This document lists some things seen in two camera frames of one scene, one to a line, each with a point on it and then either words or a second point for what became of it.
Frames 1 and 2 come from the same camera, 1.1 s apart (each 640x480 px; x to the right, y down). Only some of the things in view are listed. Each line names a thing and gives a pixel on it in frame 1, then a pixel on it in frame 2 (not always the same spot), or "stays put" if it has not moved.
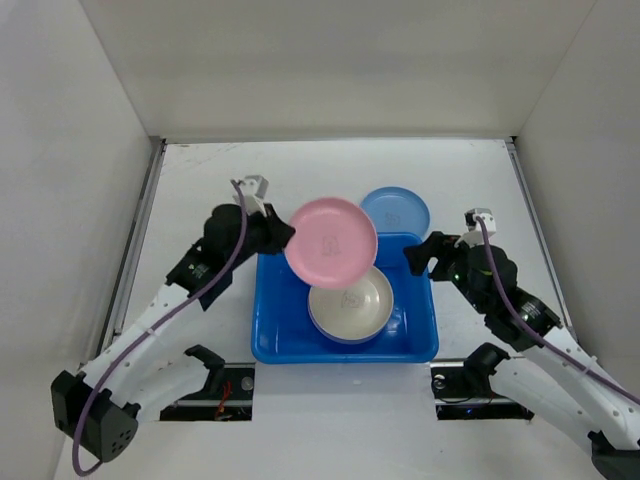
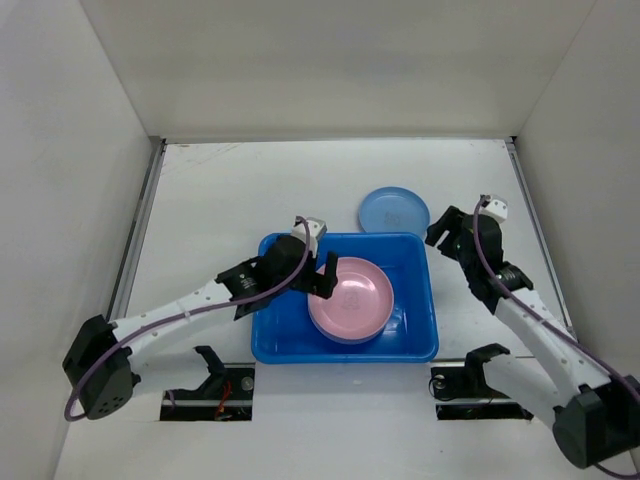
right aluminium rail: x=537 y=224 stays put
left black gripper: x=278 y=230 -> x=318 y=283
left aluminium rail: x=133 y=241 stays put
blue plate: x=398 y=210 stays put
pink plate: x=334 y=242 -> x=359 y=307
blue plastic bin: x=282 y=332 stays put
